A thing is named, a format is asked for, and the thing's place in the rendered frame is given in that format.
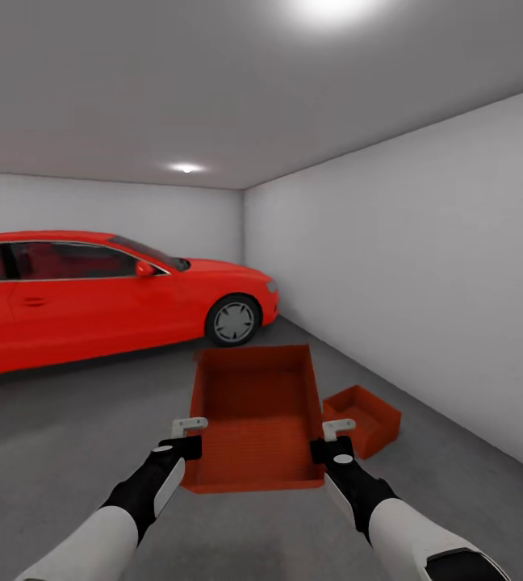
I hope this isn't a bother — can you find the storage box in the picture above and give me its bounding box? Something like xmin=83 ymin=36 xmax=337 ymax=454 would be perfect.
xmin=180 ymin=345 xmax=328 ymax=493
xmin=322 ymin=385 xmax=402 ymax=461

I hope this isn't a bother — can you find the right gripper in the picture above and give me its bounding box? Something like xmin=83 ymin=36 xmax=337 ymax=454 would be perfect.
xmin=310 ymin=436 xmax=355 ymax=464

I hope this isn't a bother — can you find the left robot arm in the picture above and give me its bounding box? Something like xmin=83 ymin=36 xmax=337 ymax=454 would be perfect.
xmin=14 ymin=417 xmax=208 ymax=581

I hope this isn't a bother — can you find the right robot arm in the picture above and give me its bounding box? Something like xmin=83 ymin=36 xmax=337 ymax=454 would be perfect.
xmin=310 ymin=418 xmax=509 ymax=581

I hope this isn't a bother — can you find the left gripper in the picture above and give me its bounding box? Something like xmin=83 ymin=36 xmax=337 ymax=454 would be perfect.
xmin=159 ymin=435 xmax=202 ymax=461

